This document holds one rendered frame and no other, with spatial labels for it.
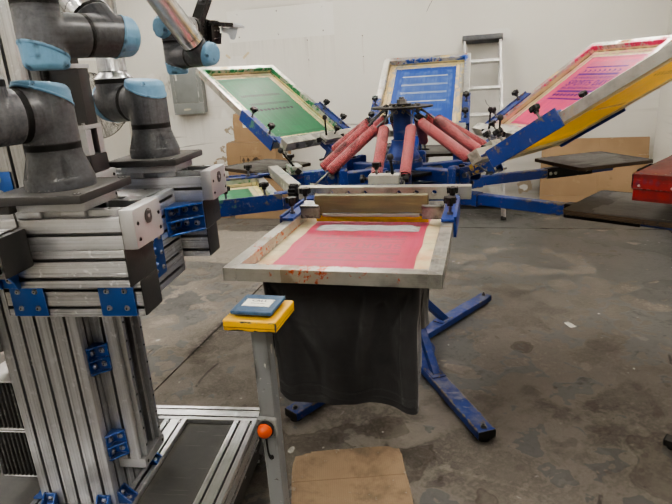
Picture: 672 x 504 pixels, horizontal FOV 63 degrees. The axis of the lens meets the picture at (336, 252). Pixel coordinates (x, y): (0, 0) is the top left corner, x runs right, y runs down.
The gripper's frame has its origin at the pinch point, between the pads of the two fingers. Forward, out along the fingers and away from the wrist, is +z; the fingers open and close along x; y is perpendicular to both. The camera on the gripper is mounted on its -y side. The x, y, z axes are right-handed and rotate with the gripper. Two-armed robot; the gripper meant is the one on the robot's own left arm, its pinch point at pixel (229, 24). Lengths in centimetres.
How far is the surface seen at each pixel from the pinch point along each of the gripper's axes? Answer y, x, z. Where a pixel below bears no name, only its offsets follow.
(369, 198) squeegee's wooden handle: 54, 71, -8
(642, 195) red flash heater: 44, 152, 26
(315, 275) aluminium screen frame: 59, 86, -65
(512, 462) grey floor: 151, 134, 8
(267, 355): 72, 86, -85
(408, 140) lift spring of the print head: 43, 58, 51
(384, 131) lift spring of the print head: 41, 45, 53
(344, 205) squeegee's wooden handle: 57, 62, -11
